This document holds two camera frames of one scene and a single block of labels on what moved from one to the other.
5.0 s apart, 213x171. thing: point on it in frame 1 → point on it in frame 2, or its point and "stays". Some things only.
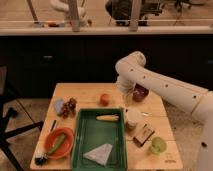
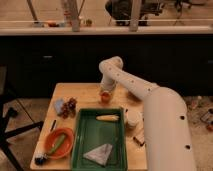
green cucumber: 57,145 stays
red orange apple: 104,99 stays
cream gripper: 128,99 → 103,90
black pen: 53,125 stays
